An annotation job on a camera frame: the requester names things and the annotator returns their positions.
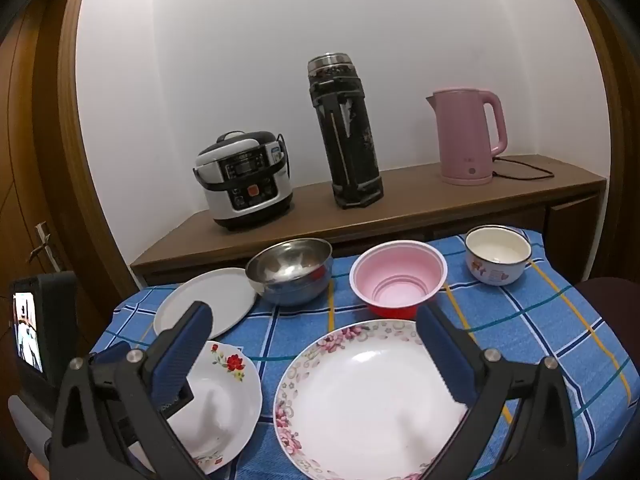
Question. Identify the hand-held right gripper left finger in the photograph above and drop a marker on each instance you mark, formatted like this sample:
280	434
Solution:
182	347

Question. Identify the white enamel bowl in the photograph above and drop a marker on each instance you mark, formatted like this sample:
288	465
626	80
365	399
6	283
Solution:
492	272

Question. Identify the white and black rice cooker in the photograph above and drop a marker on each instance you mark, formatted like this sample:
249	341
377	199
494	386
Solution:
240	180

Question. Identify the blue checkered cloth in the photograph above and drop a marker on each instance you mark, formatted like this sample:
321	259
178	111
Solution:
525	320

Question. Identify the wooden door frame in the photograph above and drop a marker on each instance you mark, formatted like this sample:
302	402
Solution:
615	110
85	160

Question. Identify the tall black thermos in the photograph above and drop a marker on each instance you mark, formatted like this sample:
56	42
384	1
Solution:
345	150

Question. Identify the brown wooden cabinet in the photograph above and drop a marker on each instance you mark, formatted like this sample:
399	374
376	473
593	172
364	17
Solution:
400	195

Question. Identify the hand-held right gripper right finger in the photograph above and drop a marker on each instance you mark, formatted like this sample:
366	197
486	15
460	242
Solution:
445	355

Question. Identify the pink electric kettle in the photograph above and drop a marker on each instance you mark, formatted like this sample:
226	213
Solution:
462	140

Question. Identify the wooden door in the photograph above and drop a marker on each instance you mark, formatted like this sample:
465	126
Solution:
25	160

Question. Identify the small red flower plate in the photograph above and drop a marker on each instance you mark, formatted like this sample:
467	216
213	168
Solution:
225	410

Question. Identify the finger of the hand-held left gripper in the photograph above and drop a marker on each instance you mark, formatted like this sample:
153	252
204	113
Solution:
112	352

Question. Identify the stainless steel bowl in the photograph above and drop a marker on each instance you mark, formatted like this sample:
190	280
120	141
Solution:
290	285

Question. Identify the pink plastic bowl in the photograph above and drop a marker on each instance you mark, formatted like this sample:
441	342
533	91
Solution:
395	275

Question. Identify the plain white plate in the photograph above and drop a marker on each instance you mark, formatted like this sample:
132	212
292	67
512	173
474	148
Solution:
210	290
360	400

